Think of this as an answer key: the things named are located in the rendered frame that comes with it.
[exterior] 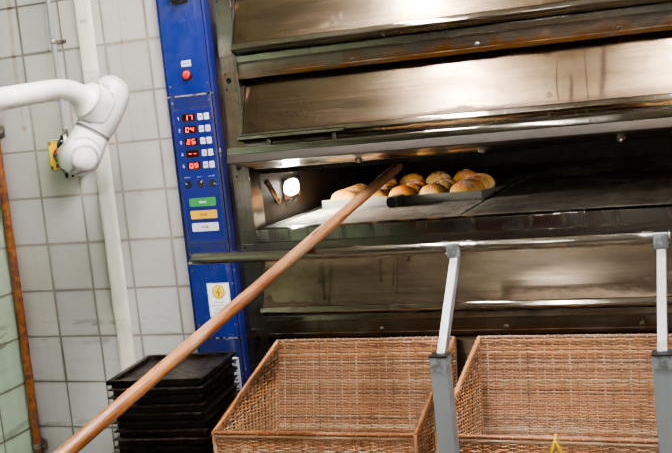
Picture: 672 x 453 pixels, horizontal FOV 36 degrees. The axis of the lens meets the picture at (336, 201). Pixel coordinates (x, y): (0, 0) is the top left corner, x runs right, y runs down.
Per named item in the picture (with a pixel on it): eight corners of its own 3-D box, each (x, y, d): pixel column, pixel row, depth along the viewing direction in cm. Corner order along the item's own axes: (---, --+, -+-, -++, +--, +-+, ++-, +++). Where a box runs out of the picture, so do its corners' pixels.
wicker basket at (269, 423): (285, 427, 314) (274, 337, 311) (468, 429, 295) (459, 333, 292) (213, 489, 269) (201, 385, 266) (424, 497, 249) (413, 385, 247)
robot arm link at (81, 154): (83, 182, 295) (105, 141, 297) (94, 184, 281) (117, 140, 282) (49, 164, 291) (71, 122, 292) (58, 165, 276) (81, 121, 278)
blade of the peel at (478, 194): (482, 198, 331) (481, 190, 331) (322, 209, 351) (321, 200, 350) (505, 185, 364) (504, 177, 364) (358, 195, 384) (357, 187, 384)
